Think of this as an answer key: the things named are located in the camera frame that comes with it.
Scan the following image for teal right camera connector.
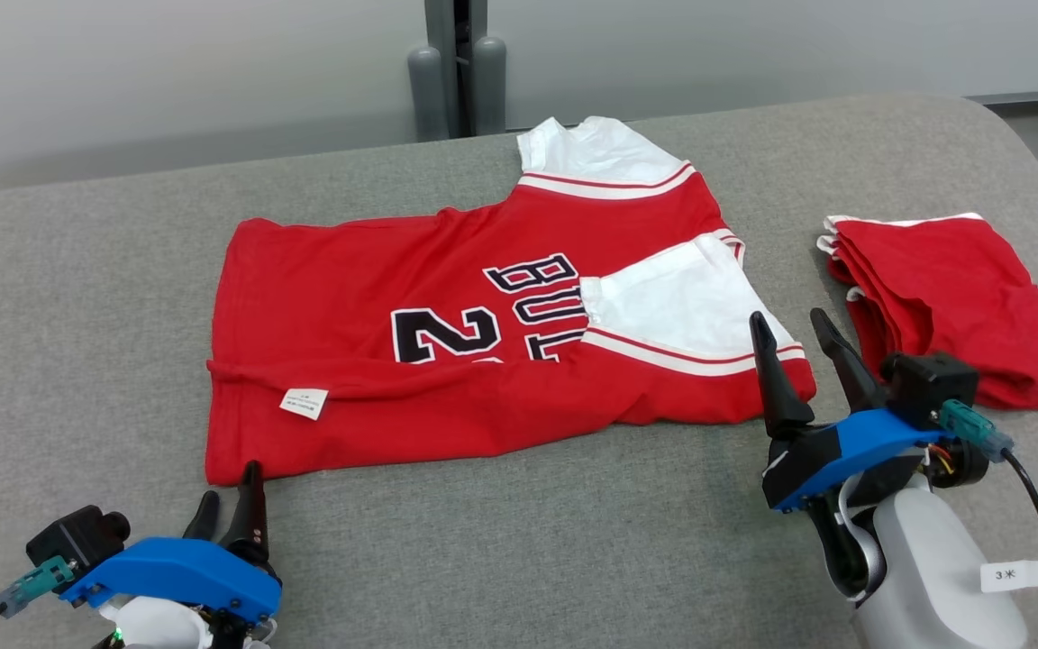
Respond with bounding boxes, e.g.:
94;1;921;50
938;399;1015;462

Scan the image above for grey metal partition post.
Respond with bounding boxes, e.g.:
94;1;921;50
424;0;489;136

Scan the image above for white paper cable tag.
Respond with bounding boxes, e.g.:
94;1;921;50
980;556;1038;593

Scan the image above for teal left camera connector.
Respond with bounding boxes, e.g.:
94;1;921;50
0;556;77;618

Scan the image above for grey fabric sofa cushion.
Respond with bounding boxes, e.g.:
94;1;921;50
0;93;1038;649

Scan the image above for grey cylindrical post cap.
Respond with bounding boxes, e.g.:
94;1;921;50
472;36;508;136
407;45;448;143

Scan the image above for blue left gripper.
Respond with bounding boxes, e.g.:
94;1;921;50
59;461;284;625

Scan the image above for teal camera connector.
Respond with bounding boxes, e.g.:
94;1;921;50
0;556;77;618
938;399;1015;462

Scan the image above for red white lettered jersey shirt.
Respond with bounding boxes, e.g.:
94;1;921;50
204;115;817;488

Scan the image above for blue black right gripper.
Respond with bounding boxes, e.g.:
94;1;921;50
749;308;945;515

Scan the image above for red shorts with white stripe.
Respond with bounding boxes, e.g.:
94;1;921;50
816;213;1038;411

